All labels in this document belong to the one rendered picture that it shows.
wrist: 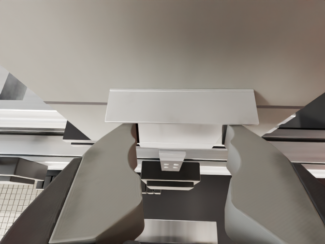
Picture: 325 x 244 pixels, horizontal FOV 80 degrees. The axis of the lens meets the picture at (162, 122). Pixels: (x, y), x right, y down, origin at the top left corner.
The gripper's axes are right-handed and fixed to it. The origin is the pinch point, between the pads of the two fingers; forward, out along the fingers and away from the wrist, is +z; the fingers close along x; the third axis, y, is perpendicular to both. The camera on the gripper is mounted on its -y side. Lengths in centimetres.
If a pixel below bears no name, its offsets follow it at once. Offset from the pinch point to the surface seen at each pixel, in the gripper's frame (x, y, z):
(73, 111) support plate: -8.2, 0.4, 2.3
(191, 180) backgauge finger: 3.4, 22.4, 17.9
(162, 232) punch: -1.4, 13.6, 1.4
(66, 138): -12.8, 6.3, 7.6
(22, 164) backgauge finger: -32.5, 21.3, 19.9
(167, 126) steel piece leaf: -1.0, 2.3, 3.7
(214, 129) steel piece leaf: 3.2, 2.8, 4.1
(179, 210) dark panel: 2, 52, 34
